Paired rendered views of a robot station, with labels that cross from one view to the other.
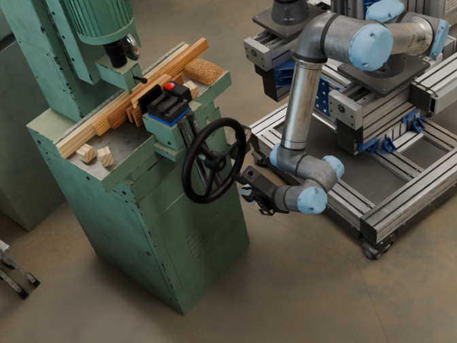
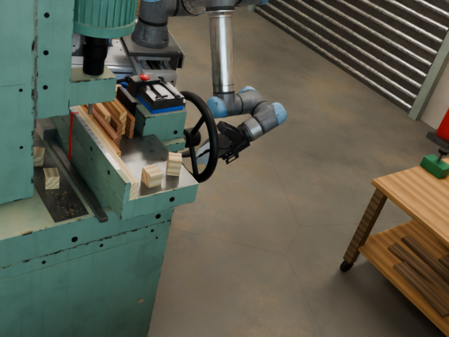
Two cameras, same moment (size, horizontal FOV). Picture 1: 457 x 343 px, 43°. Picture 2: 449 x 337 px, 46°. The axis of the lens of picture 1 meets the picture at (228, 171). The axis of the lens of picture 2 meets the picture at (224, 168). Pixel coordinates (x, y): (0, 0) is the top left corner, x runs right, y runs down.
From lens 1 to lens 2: 1.95 m
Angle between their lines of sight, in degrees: 68
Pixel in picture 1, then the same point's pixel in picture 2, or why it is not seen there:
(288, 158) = (233, 101)
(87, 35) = (119, 24)
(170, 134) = (183, 118)
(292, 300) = (175, 278)
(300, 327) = (203, 284)
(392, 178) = not seen: hidden behind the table
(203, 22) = not seen: outside the picture
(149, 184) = not seen: hidden behind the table
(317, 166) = (252, 94)
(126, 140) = (147, 151)
